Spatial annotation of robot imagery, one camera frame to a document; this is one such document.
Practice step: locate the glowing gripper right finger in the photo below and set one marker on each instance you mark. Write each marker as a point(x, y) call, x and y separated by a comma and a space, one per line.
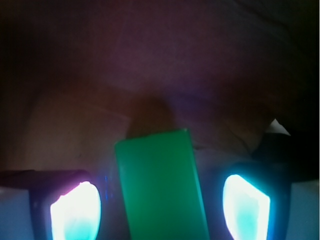
point(271, 202)

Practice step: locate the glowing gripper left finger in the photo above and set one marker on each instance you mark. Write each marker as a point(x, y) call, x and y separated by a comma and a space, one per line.
point(49, 205)

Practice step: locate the green rectangular block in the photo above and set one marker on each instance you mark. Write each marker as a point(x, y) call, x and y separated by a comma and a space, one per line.
point(161, 188)

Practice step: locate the brown paper bag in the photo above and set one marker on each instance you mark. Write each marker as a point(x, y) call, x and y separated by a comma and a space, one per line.
point(76, 76)

